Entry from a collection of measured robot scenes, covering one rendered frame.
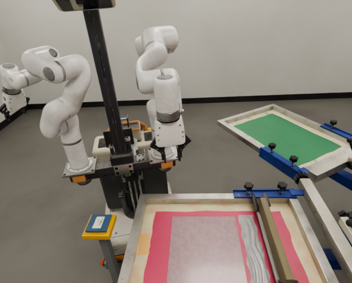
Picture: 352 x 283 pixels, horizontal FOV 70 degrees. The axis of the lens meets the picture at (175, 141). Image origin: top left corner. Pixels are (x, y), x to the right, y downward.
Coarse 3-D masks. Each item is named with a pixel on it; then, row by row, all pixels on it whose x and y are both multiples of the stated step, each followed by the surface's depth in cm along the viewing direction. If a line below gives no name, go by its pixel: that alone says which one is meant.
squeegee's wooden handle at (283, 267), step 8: (264, 200) 112; (264, 208) 108; (264, 216) 107; (272, 216) 105; (264, 224) 107; (272, 224) 101; (272, 232) 98; (272, 240) 96; (280, 240) 95; (272, 248) 96; (280, 248) 92; (280, 256) 89; (280, 264) 88; (288, 264) 86; (280, 272) 88; (288, 272) 84; (280, 280) 88; (288, 280) 82
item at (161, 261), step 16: (160, 256) 104; (176, 256) 103; (192, 256) 103; (208, 256) 102; (224, 256) 102; (240, 256) 101; (288, 256) 100; (144, 272) 98; (160, 272) 98; (176, 272) 97; (192, 272) 97; (208, 272) 96; (224, 272) 96; (240, 272) 96; (272, 272) 95; (304, 272) 94
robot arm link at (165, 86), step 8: (168, 72) 79; (176, 72) 81; (160, 80) 72; (168, 80) 72; (176, 80) 74; (160, 88) 73; (168, 88) 73; (176, 88) 75; (160, 96) 74; (168, 96) 74; (176, 96) 76; (160, 104) 76; (168, 104) 75; (176, 104) 77; (160, 112) 77; (168, 112) 76
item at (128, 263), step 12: (144, 204) 125; (300, 216) 112; (132, 228) 113; (300, 228) 109; (132, 240) 107; (312, 240) 102; (132, 252) 102; (312, 252) 99; (132, 264) 99; (324, 264) 93; (120, 276) 94; (324, 276) 89
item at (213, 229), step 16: (160, 224) 118; (176, 224) 117; (192, 224) 117; (208, 224) 116; (224, 224) 115; (256, 224) 114; (160, 240) 110; (176, 240) 110; (192, 240) 109; (208, 240) 109; (224, 240) 108; (240, 240) 108; (288, 240) 106
